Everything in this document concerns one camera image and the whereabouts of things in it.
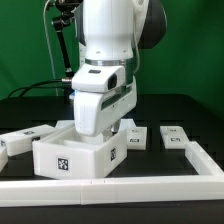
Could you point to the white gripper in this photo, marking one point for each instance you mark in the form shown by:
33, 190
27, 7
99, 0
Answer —
96, 112

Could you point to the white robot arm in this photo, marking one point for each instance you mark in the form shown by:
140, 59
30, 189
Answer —
114, 30

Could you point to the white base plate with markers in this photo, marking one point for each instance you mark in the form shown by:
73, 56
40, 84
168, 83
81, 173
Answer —
124, 124

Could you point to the white block at left edge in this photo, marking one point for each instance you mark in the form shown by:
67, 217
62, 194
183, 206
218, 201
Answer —
3, 157

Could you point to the white long cabinet top block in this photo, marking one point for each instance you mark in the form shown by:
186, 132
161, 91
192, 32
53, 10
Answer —
20, 141

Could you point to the white L-shaped fence frame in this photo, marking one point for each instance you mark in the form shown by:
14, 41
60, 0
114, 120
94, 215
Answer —
206, 184

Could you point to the white cabinet door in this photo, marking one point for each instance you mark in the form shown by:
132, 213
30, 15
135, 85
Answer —
174, 137
136, 138

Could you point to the white cabinet body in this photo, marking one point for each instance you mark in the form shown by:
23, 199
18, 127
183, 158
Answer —
66, 155

